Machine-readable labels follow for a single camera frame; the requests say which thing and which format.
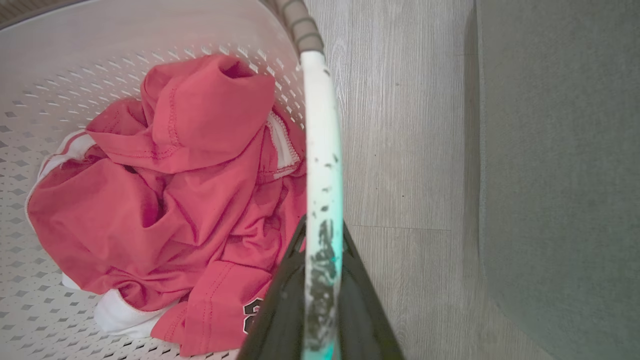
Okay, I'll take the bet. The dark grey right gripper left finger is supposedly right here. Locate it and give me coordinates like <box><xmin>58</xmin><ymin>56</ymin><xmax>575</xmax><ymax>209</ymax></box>
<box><xmin>236</xmin><ymin>215</ymin><xmax>307</xmax><ymax>360</ymax></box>

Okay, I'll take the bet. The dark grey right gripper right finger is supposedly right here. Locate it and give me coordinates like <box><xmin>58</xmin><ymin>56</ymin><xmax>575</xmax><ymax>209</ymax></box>
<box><xmin>340</xmin><ymin>222</ymin><xmax>406</xmax><ymax>360</ymax></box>

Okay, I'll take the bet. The white perforated laundry basket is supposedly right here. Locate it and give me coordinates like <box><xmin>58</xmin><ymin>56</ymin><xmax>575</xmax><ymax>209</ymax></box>
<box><xmin>0</xmin><ymin>0</ymin><xmax>345</xmax><ymax>360</ymax></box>

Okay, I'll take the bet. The red jersey with white trim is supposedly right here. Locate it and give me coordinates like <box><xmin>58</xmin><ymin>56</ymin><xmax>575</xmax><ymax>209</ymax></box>
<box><xmin>26</xmin><ymin>54</ymin><xmax>308</xmax><ymax>357</ymax></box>

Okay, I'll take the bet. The white garment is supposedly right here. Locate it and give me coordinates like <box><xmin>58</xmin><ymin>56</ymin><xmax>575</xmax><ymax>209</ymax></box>
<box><xmin>61</xmin><ymin>272</ymin><xmax>178</xmax><ymax>339</ymax></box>

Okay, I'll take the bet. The grey carpet mat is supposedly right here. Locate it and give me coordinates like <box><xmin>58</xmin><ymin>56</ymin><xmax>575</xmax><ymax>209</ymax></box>
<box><xmin>475</xmin><ymin>0</ymin><xmax>640</xmax><ymax>360</ymax></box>

